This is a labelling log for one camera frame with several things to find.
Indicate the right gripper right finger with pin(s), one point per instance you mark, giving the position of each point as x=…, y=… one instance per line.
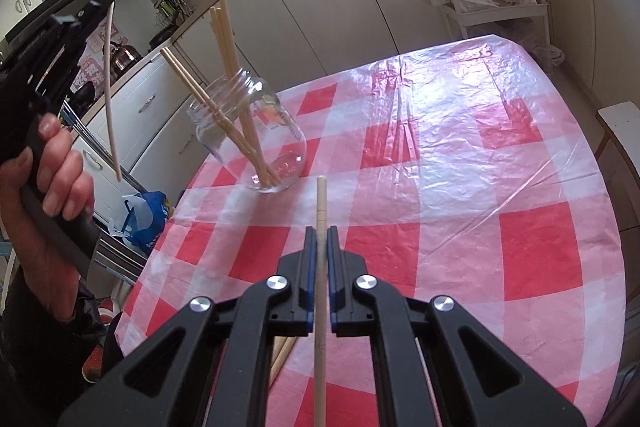
x=349, y=317

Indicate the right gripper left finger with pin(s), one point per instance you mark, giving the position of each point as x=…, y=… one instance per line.
x=295, y=309

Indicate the clear glass jar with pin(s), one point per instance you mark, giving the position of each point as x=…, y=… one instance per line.
x=271, y=132

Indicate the cream kitchen cabinets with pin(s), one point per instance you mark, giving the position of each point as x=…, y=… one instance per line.
x=300, y=16

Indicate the person's left hand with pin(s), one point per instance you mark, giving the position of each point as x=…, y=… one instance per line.
x=67, y=192

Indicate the copper kettle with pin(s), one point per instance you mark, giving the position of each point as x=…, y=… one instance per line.
x=121, y=58

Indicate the red white checkered tablecloth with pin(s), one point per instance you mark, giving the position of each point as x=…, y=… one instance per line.
x=454, y=170

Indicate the blue plastic bag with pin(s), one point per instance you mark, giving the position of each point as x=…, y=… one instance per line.
x=140, y=220

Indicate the white chair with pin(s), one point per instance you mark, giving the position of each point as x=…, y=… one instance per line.
x=621, y=123

